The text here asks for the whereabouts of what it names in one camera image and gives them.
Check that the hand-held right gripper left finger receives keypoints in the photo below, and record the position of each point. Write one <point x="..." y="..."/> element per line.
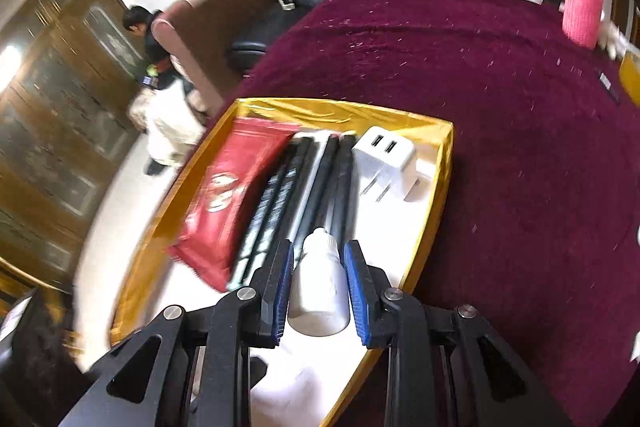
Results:
<point x="282" y="287"/>

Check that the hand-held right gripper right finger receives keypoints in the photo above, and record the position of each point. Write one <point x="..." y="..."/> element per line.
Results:
<point x="357" y="292"/>

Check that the white dropper bottle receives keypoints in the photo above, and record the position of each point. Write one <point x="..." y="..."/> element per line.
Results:
<point x="320" y="292"/>

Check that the gold cardboard box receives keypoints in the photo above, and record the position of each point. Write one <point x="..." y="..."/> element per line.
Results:
<point x="390" y="227"/>

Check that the black marker yellow caps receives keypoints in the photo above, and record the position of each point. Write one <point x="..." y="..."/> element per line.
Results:
<point x="260" y="217"/>

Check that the red foil packet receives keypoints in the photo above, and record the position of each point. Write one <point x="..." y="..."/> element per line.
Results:
<point x="225" y="197"/>

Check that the white plug charger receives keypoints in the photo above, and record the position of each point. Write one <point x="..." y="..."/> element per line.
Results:
<point x="385" y="157"/>

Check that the maroon velvet tablecloth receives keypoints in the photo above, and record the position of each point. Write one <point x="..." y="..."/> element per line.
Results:
<point x="500" y="157"/>

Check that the dark furniture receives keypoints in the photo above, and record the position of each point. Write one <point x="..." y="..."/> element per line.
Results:
<point x="40" y="357"/>

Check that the brown upholstered chair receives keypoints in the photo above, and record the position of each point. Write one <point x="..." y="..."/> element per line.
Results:
<point x="215" y="22"/>

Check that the carved wooden glass door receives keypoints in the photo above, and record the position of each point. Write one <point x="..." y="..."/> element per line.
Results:
<point x="60" y="107"/>

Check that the white plush cloth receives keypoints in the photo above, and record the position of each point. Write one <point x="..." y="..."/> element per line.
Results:
<point x="615" y="39"/>

